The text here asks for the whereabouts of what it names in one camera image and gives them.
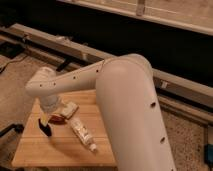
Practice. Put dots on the black eraser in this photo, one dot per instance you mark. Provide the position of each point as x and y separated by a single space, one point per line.
45 129

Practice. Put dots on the wooden table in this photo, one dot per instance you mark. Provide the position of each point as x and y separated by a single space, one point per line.
63 148

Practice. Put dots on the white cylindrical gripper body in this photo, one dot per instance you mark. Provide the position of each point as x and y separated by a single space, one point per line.
49 103

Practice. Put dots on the black object at left edge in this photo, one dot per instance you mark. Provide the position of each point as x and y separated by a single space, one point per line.
18 128

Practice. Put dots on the red snack packet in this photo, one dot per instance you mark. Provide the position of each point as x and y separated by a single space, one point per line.
56 119

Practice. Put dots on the white snack packet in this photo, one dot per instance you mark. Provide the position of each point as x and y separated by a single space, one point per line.
69 109

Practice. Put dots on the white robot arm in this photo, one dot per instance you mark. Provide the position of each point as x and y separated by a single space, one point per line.
128 103

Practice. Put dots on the white plastic bottle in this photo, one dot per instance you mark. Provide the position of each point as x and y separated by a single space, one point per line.
83 134

